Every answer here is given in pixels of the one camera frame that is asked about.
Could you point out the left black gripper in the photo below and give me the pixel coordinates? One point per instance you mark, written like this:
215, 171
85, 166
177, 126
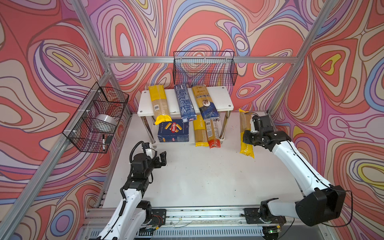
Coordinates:
157, 164

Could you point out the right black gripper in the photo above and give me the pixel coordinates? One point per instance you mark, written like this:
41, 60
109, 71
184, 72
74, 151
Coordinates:
246, 137

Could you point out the blue Barilla pasta box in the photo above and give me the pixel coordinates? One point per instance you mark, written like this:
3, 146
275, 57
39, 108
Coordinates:
175, 131

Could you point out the blue spaghetti box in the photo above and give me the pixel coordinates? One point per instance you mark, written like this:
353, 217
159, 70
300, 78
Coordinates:
186, 107

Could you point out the red spaghetti bag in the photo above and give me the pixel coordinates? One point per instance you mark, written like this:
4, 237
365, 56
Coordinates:
213, 134

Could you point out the dark blue spaghetti bag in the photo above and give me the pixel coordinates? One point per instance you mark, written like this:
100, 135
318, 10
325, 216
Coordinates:
205, 103

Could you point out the yellow spaghetti bag long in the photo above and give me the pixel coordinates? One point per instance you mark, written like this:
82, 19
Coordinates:
160, 104

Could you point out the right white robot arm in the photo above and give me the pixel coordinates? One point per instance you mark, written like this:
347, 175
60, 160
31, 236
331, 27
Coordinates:
321, 200

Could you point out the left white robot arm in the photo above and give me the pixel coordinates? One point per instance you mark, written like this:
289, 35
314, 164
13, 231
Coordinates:
133, 212

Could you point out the black marker pen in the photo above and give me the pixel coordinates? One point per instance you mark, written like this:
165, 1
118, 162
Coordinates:
103, 143

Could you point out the silver tape roll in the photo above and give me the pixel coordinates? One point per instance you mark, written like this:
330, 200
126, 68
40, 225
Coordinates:
107, 119

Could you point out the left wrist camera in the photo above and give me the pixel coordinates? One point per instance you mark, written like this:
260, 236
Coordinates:
147, 148

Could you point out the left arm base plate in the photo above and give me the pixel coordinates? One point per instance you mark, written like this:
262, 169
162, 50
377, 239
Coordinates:
158, 219

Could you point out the black wire basket left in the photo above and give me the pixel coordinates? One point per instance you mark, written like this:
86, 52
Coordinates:
85, 133

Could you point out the black wire basket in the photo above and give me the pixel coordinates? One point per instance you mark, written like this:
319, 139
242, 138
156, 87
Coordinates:
209, 68
85, 133

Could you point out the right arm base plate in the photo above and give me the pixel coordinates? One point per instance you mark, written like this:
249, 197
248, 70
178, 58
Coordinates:
253, 216

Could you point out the black wire basket back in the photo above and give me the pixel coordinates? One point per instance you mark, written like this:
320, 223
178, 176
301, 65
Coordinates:
209, 68

